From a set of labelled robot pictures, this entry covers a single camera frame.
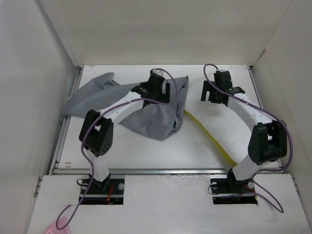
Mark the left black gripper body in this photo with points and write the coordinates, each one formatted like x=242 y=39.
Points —
x=160 y=97

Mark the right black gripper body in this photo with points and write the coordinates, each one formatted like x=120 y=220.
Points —
x=214 y=96

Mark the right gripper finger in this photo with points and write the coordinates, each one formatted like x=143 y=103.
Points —
x=204 y=95
x=207 y=87

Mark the white pillow yellow edge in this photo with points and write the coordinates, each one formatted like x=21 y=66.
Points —
x=226 y=129

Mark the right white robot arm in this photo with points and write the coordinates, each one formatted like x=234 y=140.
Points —
x=268 y=142

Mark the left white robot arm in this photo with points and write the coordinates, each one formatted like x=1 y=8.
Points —
x=96 y=134

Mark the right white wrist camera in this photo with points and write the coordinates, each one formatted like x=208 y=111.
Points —
x=221 y=70

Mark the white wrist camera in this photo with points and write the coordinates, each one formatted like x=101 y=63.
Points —
x=221 y=70
x=157 y=71

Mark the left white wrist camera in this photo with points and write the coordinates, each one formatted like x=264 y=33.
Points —
x=157 y=71

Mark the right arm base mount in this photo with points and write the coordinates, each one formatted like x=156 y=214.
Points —
x=228 y=191

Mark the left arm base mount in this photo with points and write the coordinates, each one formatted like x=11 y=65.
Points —
x=110 y=192

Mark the metal rail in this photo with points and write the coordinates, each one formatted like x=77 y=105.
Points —
x=58 y=171

